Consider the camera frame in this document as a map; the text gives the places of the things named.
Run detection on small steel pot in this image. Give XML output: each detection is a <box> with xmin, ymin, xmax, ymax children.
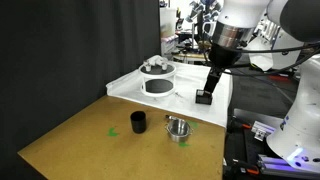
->
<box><xmin>164</xmin><ymin>118</ymin><xmax>194</xmax><ymax>144</ymax></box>

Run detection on black mug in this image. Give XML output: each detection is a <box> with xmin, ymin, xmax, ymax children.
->
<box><xmin>129</xmin><ymin>110</ymin><xmax>148</xmax><ymax>135</ymax></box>

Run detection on orange and black clamp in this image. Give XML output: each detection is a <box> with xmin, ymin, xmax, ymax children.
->
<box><xmin>229</xmin><ymin>158</ymin><xmax>260</xmax><ymax>177</ymax></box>
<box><xmin>229</xmin><ymin>117</ymin><xmax>253</xmax><ymax>132</ymax></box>

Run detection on white circular two-tier rack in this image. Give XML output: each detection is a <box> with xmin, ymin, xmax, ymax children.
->
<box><xmin>138</xmin><ymin>61</ymin><xmax>177</xmax><ymax>98</ymax></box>

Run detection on black perforated robot table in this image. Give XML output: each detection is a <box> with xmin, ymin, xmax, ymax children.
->
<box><xmin>222</xmin><ymin>107</ymin><xmax>320</xmax><ymax>180</ymax></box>

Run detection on brass coloured bar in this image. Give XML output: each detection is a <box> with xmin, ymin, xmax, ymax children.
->
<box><xmin>173</xmin><ymin>52</ymin><xmax>212</xmax><ymax>63</ymax></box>

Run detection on small black open box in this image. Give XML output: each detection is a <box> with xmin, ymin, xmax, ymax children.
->
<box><xmin>195</xmin><ymin>88</ymin><xmax>213</xmax><ymax>106</ymax></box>

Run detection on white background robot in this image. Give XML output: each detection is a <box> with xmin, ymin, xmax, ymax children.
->
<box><xmin>248</xmin><ymin>18</ymin><xmax>303</xmax><ymax>72</ymax></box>

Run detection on long aluminium extrusion rail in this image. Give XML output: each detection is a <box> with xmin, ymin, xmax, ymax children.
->
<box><xmin>256</xmin><ymin>154</ymin><xmax>320</xmax><ymax>176</ymax></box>

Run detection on dark curtain backdrop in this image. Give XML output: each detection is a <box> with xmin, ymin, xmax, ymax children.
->
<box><xmin>0</xmin><ymin>0</ymin><xmax>162</xmax><ymax>180</ymax></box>

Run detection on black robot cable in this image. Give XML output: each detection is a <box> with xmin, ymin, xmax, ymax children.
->
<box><xmin>229</xmin><ymin>48</ymin><xmax>320</xmax><ymax>77</ymax></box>
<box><xmin>239</xmin><ymin>42</ymin><xmax>320</xmax><ymax>55</ymax></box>

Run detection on white cloth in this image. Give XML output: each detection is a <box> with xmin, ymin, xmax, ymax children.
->
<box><xmin>105</xmin><ymin>54</ymin><xmax>234</xmax><ymax>128</ymax></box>

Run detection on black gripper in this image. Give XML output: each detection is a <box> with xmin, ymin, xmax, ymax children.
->
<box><xmin>203</xmin><ymin>42</ymin><xmax>243</xmax><ymax>95</ymax></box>

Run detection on short aluminium extrusion with bracket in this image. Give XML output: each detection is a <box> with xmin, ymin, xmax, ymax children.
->
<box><xmin>251</xmin><ymin>120</ymin><xmax>276</xmax><ymax>141</ymax></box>

